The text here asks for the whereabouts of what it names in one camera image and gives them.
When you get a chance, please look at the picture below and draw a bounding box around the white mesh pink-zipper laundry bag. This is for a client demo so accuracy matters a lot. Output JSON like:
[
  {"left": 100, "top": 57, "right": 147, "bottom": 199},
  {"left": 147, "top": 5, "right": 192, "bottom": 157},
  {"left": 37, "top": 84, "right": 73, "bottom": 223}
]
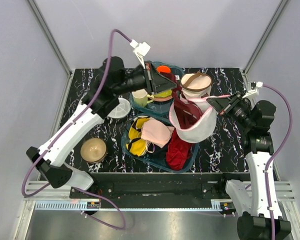
[{"left": 168, "top": 95, "right": 227, "bottom": 144}]

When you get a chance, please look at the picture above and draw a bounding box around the pale green mug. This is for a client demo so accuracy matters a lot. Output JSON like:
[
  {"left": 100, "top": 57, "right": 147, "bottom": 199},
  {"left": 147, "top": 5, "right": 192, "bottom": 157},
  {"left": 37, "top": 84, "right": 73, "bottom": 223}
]
[{"left": 132, "top": 89, "right": 155, "bottom": 107}]

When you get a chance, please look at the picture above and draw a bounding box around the orange cup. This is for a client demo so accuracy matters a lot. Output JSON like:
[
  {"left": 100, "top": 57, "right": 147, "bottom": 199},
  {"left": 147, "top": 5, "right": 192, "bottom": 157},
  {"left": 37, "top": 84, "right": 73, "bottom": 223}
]
[{"left": 156, "top": 65, "right": 171, "bottom": 74}]

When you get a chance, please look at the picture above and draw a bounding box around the teal tray with dishes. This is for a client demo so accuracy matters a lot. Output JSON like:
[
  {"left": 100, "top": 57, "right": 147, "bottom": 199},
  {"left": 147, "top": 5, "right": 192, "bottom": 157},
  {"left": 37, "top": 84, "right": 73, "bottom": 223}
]
[{"left": 129, "top": 61, "right": 185, "bottom": 116}]

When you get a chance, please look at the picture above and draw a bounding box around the yellow and black bra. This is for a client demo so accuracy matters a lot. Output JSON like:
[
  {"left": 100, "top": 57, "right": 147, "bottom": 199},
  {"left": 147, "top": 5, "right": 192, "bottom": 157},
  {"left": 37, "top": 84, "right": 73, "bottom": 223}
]
[{"left": 125, "top": 116, "right": 150, "bottom": 157}]

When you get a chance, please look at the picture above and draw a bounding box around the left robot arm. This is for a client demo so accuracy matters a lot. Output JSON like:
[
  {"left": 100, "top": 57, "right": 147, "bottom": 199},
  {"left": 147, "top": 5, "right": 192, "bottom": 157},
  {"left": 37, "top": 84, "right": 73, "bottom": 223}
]
[{"left": 26, "top": 56, "right": 177, "bottom": 198}]

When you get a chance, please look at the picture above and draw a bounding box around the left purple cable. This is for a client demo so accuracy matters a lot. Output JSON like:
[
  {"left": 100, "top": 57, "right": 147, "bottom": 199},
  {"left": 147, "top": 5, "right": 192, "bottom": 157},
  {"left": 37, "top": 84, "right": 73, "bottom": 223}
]
[{"left": 21, "top": 28, "right": 141, "bottom": 230}]

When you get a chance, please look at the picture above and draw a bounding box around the purple cable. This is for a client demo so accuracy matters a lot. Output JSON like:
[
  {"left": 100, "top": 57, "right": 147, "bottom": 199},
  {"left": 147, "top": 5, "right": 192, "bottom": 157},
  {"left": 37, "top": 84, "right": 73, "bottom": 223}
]
[
  {"left": 189, "top": 83, "right": 294, "bottom": 240},
  {"left": 21, "top": 28, "right": 141, "bottom": 230}
]

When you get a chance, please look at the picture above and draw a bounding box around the black garment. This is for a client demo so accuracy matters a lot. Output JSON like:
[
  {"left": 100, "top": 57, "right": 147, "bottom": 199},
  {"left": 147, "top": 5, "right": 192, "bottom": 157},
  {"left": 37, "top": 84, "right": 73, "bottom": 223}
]
[{"left": 149, "top": 144, "right": 168, "bottom": 161}]

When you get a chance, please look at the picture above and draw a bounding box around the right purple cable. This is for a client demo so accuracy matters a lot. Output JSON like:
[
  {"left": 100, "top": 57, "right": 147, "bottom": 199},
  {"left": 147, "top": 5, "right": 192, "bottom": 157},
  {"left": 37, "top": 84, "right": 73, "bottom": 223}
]
[{"left": 189, "top": 83, "right": 294, "bottom": 240}]

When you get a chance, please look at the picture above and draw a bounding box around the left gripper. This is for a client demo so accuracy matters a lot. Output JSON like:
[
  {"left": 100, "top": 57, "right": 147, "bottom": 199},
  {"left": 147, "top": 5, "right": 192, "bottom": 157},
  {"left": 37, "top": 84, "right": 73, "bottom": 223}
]
[{"left": 113, "top": 60, "right": 178, "bottom": 96}]

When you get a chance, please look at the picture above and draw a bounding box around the dark red bra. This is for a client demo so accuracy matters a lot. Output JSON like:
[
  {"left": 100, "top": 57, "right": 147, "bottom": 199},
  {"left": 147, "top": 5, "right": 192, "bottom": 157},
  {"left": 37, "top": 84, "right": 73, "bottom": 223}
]
[{"left": 161, "top": 72, "right": 203, "bottom": 129}]

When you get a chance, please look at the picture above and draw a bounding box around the red garment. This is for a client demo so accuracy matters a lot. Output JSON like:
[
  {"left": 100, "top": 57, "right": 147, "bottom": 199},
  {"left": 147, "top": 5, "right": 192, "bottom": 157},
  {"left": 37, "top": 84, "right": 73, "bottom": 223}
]
[{"left": 165, "top": 129, "right": 193, "bottom": 171}]

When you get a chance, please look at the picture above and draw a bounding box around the light pink bra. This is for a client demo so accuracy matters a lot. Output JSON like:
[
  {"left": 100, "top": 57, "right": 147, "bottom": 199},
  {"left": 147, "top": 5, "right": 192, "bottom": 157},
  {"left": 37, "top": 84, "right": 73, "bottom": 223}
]
[{"left": 141, "top": 117, "right": 175, "bottom": 153}]

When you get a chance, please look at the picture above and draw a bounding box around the teal tray with clothes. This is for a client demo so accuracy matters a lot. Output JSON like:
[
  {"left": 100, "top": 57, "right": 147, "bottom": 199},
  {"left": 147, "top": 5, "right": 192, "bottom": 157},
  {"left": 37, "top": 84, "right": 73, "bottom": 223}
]
[{"left": 121, "top": 114, "right": 200, "bottom": 173}]

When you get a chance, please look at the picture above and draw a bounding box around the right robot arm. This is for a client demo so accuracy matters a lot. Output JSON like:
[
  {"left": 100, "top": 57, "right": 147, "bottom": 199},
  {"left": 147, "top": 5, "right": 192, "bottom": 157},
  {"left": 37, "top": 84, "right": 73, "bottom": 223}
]
[{"left": 145, "top": 62, "right": 292, "bottom": 240}]

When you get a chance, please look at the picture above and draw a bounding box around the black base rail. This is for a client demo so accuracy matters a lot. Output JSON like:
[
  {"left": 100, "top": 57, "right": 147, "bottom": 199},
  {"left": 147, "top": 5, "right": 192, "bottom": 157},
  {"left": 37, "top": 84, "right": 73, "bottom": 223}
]
[{"left": 39, "top": 171, "right": 257, "bottom": 210}]

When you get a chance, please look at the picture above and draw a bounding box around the beige brown-trimmed round bag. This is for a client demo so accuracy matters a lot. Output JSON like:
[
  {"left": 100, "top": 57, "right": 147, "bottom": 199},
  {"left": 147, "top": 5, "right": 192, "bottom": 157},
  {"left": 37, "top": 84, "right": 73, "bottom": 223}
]
[{"left": 179, "top": 72, "right": 213, "bottom": 110}]

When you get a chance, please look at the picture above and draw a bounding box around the green polka dot plate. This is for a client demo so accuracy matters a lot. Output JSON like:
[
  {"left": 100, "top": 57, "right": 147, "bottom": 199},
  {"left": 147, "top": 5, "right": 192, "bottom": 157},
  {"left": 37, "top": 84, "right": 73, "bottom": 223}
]
[{"left": 154, "top": 89, "right": 172, "bottom": 99}]

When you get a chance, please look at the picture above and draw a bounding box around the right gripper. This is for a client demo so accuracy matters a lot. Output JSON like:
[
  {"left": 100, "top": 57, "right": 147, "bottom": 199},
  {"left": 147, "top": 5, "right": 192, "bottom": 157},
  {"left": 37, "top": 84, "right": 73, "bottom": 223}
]
[{"left": 207, "top": 91, "right": 255, "bottom": 130}]

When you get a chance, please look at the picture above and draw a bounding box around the white mesh grey-trimmed laundry bag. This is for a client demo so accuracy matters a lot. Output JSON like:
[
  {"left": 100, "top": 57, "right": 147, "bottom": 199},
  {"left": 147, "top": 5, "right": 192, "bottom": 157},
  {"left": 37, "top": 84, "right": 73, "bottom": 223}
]
[{"left": 108, "top": 97, "right": 131, "bottom": 119}]

